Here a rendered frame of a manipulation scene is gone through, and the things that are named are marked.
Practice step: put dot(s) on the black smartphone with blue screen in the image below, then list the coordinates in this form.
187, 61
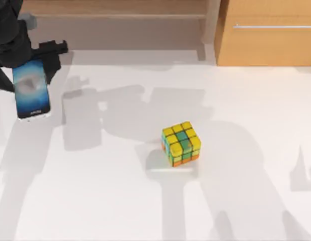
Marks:
31, 93

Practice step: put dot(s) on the pale grey rounded box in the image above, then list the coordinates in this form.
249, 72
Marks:
30, 21

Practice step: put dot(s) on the yellow and green puzzle cube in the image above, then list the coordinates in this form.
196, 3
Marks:
181, 144

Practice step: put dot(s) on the wooden cupboard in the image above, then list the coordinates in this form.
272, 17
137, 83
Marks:
266, 47

